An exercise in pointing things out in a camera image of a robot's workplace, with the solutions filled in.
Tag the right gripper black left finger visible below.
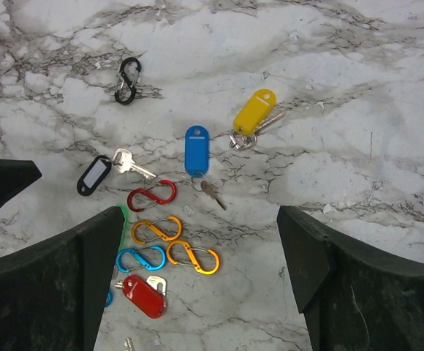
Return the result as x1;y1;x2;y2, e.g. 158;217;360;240
0;205;126;351

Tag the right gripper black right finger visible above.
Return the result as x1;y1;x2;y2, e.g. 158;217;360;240
277;206;424;350

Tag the black S-shaped carabiner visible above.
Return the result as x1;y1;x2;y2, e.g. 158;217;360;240
114;57;142;105

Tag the yellow key tag with key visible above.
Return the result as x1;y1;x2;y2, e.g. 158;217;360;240
229;88;287;151

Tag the blue s-shaped carabiner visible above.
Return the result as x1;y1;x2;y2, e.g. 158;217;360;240
115;245;167;273
105;290;113;308

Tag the blue window tag with key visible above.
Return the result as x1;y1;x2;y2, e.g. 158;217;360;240
124;337;135;351

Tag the red key tag with key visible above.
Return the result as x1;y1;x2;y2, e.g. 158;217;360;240
115;275;167;319

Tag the green key tag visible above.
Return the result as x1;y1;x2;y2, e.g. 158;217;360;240
118;204;129;251

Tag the black key tag with key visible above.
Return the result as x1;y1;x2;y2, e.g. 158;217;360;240
76;148;157;197

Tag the orange s-shaped carabiner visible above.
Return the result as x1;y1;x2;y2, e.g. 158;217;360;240
166;239;221;275
131;216;183;245

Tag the red S-shaped carabiner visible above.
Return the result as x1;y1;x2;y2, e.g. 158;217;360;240
126;180;177;212

